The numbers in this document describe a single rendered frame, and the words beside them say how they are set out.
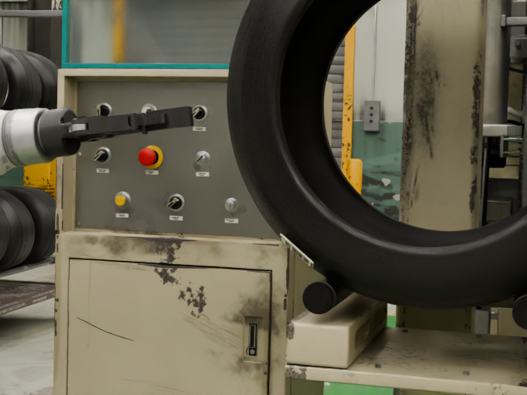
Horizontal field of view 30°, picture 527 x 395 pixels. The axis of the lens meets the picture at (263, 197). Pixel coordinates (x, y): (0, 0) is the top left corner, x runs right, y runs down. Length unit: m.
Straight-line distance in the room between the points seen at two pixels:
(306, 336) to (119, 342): 0.93
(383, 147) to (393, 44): 1.10
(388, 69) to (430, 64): 8.97
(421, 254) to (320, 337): 0.19
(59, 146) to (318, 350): 0.51
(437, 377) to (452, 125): 0.50
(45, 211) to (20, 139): 4.36
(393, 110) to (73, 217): 8.48
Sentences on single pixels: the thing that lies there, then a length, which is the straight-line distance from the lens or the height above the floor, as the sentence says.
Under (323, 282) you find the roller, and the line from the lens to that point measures 1.36.
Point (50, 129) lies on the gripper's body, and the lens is 1.54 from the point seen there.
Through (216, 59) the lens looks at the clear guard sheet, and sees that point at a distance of 2.16.
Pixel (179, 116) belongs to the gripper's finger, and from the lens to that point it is 1.49.
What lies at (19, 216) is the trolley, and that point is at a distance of 5.57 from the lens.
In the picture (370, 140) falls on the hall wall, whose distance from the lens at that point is 10.65.
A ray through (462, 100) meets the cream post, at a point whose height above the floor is 1.19.
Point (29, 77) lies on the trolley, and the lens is 5.59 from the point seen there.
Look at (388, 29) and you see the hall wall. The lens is 10.70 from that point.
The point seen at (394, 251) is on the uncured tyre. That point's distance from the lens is 1.30.
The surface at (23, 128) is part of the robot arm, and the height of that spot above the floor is 1.12.
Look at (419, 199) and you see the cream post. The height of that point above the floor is 1.02.
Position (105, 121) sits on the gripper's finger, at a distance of 1.49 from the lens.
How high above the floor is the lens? 1.11
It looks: 3 degrees down
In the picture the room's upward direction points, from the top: 2 degrees clockwise
